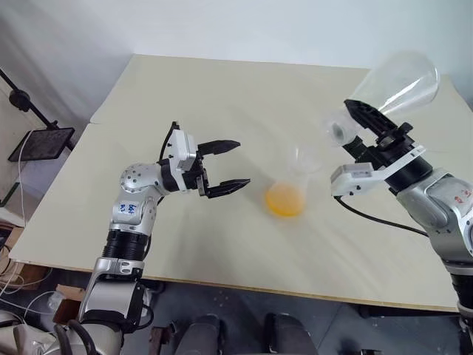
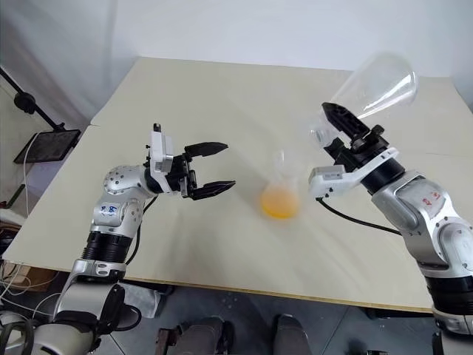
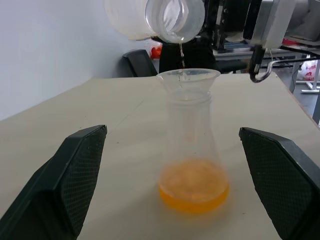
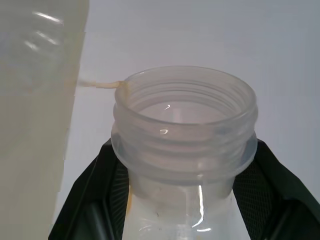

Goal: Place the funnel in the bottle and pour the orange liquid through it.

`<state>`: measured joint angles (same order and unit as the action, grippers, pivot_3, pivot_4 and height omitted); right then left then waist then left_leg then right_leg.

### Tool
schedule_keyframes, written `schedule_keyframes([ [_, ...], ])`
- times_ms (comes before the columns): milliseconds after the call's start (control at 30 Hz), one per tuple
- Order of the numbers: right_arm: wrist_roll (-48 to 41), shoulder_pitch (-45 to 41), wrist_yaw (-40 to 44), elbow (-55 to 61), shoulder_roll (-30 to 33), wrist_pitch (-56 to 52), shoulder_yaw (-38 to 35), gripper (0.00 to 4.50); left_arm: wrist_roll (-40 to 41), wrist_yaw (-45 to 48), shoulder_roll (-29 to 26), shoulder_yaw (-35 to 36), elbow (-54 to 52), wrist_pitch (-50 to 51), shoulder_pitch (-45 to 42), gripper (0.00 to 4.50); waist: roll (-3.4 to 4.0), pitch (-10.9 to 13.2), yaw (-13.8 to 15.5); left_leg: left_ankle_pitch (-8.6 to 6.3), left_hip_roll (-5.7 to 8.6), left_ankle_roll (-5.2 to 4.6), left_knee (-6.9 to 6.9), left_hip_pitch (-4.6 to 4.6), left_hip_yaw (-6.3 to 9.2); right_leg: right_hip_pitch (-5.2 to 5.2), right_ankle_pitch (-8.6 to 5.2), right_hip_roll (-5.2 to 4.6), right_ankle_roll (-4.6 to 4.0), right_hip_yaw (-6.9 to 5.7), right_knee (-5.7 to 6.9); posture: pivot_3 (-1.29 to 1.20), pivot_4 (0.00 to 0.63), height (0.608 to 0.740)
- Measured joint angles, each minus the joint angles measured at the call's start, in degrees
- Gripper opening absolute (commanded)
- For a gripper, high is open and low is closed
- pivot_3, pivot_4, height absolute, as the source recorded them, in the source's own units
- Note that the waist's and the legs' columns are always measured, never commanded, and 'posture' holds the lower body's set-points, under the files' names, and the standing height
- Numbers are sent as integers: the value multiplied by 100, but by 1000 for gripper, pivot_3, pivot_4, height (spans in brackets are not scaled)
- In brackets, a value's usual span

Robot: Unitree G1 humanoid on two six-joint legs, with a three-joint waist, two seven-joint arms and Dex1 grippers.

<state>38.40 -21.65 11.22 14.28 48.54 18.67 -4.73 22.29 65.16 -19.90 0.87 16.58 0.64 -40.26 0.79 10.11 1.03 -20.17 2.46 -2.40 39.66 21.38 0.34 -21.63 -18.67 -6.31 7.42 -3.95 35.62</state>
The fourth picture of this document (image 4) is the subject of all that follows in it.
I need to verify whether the clear wide-mouth plastic bottle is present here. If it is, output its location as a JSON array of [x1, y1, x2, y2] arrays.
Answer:
[[111, 65, 259, 240]]

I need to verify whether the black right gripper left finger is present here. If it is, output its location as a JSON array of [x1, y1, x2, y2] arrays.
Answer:
[[48, 141, 133, 240]]

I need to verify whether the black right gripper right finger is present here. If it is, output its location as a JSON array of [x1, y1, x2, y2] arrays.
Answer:
[[233, 138, 320, 240]]

